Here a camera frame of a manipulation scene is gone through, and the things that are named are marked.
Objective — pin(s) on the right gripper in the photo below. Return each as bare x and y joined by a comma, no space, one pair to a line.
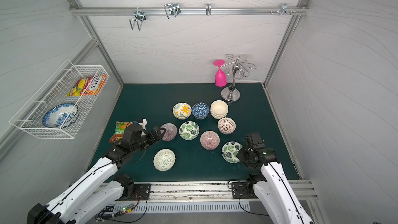
245,155

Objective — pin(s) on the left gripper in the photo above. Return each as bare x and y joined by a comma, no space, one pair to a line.
152,135

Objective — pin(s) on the purple striped bowl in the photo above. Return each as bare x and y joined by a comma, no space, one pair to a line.
171,131

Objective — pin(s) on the yellow flower bowl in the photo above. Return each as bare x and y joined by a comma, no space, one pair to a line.
182,110

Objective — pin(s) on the cream bowl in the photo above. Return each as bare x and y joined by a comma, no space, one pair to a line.
219,109

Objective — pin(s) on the blue triangle bowl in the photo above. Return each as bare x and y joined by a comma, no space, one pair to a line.
200,110

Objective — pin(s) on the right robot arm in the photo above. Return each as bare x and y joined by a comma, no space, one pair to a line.
270,184

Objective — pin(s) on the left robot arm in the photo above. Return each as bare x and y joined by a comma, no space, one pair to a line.
82,200

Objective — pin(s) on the green snack bag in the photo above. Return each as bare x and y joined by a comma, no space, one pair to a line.
119,130

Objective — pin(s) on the green leaf bowl right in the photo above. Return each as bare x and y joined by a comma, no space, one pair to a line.
230,150

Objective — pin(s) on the green leaf bowl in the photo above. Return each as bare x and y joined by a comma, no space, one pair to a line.
189,130
230,150

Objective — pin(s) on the green lattice bowl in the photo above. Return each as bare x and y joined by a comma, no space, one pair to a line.
164,160

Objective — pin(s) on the brown lattice bowl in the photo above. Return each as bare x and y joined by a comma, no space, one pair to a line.
226,125

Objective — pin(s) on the pink striped bowl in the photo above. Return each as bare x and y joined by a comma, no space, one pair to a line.
210,140

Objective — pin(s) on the green leaf bowl centre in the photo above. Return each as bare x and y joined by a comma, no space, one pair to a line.
189,130

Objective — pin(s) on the chrome glass holder stand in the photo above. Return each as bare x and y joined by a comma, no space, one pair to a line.
238,67

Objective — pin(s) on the colourful snack packet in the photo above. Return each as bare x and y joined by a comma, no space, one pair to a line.
88,86

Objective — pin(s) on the blue white porcelain bowl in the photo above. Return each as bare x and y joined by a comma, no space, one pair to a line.
61,116

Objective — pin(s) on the pink plastic goblet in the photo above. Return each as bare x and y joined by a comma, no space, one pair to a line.
220,77

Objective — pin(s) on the double metal hook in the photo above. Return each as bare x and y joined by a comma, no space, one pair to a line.
138,19

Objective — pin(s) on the metal hook centre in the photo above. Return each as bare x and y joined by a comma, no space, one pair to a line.
172,9

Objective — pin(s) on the metal hook right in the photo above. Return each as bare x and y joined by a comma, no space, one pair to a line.
283,11

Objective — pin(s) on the small metal hook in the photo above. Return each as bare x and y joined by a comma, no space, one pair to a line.
208,9

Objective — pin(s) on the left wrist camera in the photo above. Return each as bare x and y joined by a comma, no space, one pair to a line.
143,123

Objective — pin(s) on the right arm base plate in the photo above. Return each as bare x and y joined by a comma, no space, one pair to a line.
241,190

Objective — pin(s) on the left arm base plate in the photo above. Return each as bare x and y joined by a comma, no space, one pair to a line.
141,191

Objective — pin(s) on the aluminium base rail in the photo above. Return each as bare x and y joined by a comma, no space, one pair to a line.
205,191

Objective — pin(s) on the white wire basket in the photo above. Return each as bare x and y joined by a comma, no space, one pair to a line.
53,93

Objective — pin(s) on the aluminium cross rail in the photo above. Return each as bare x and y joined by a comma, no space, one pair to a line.
301,9

